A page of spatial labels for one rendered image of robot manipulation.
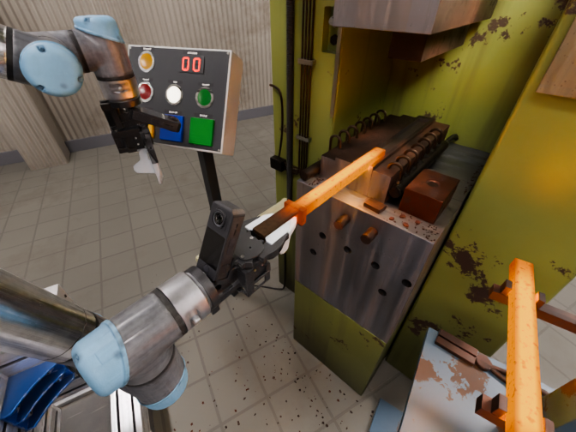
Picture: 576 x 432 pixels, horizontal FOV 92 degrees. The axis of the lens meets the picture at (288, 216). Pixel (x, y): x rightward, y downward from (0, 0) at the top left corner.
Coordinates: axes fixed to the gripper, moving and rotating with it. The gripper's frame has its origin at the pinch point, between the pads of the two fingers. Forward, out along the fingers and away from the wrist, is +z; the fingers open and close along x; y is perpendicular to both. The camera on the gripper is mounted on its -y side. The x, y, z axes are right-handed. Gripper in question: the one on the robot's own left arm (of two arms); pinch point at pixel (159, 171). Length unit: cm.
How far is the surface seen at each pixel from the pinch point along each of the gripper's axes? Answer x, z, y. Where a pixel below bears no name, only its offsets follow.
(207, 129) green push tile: -1.9, -8.4, -15.7
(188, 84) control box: -11.9, -18.2, -15.0
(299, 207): 42.4, -8.3, -20.4
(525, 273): 69, -1, -51
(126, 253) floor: -81, 93, 34
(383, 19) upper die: 31, -35, -44
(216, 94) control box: -4.6, -16.4, -20.7
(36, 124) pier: -238, 53, 81
